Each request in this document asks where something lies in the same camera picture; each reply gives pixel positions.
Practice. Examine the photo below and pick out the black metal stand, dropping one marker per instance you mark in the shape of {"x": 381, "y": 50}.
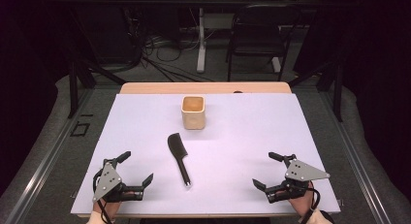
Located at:
{"x": 73, "y": 88}
{"x": 338, "y": 94}

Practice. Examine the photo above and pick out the black curtain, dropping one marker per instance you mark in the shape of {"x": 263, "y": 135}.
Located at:
{"x": 381, "y": 72}
{"x": 25, "y": 72}

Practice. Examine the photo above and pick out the black folding chair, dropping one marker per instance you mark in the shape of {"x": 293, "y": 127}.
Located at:
{"x": 255, "y": 39}

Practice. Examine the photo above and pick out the aluminium floor rail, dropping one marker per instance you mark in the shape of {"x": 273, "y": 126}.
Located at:
{"x": 355, "y": 159}
{"x": 48, "y": 159}

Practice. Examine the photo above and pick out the person's left hand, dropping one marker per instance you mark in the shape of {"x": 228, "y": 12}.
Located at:
{"x": 110, "y": 208}

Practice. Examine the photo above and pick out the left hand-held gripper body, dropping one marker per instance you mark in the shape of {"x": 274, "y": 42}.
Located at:
{"x": 106, "y": 182}

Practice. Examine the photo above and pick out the white board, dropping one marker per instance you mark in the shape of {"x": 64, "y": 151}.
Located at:
{"x": 242, "y": 136}

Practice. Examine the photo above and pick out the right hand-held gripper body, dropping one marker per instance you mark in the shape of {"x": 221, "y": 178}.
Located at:
{"x": 300, "y": 172}

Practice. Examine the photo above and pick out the beige square cup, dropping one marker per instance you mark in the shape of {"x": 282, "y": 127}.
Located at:
{"x": 193, "y": 120}

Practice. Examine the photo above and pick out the person's right hand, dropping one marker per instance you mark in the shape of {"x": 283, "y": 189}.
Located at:
{"x": 300, "y": 204}

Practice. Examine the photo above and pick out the black spatula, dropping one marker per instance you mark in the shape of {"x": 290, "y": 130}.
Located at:
{"x": 177, "y": 146}

